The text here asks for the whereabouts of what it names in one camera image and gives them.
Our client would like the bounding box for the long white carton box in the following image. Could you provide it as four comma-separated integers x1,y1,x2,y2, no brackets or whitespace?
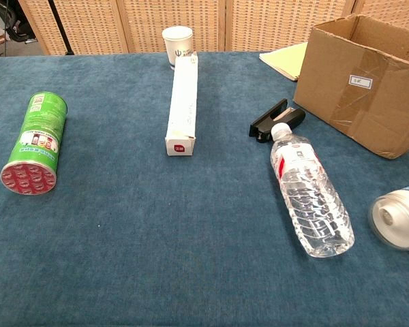
164,52,199,157

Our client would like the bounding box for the brown cardboard box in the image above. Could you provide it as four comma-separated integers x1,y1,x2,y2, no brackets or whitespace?
293,13,409,160

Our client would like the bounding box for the blue table cloth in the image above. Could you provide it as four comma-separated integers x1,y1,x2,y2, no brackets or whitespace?
0,50,409,327

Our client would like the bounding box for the clear plastic water bottle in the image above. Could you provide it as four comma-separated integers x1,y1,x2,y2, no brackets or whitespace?
269,122,356,258

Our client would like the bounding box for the white paper cup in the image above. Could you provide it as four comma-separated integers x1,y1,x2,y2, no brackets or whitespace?
162,25,194,71

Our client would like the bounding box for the yellow paper folder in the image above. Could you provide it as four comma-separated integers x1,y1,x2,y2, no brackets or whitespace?
258,42,309,82

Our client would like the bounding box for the woven folding screen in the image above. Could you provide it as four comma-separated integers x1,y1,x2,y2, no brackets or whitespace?
17,0,409,56

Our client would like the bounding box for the green snack can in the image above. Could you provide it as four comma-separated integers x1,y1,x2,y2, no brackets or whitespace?
0,91,68,196

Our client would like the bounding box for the white bottle with blue label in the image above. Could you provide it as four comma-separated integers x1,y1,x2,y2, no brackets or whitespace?
368,182,409,252

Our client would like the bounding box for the black office chair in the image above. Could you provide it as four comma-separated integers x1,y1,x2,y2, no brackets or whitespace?
0,0,38,44

